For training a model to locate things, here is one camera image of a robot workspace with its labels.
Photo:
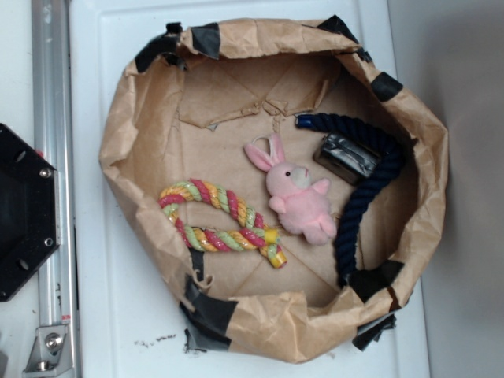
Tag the metal corner bracket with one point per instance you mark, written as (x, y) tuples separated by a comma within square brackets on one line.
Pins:
[(51, 354)]

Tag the aluminium extrusion rail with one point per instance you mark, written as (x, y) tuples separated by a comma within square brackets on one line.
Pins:
[(58, 295)]

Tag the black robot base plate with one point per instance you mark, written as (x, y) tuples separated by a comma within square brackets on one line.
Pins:
[(28, 212)]

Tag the white tray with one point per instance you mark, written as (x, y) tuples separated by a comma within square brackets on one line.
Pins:
[(130, 325)]

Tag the brown paper bag bin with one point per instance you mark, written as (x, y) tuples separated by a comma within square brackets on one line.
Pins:
[(173, 154)]

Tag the pink plush bunny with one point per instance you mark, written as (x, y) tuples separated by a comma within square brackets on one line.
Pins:
[(302, 206)]

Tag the black duct-taped block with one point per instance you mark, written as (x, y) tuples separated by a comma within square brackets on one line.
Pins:
[(348, 159)]

